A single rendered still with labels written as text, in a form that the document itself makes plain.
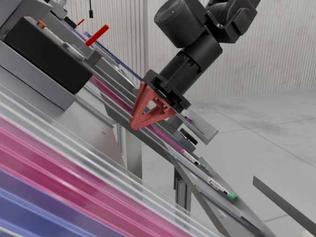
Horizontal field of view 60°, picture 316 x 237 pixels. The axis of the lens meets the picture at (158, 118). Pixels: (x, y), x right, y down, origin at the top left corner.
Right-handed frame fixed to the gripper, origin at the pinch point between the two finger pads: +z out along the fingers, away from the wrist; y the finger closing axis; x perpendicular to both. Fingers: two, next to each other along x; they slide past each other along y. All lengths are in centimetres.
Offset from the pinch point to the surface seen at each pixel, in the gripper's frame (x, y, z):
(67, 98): -14.4, 18.5, -0.2
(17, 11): -22.5, 15.7, -3.2
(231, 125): 168, -199, -38
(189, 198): 39.6, -21.1, 10.2
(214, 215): 11.2, 17.1, 0.4
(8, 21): -22.4, 15.7, -2.0
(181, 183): 33.4, -21.1, 8.1
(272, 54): 212, -303, -167
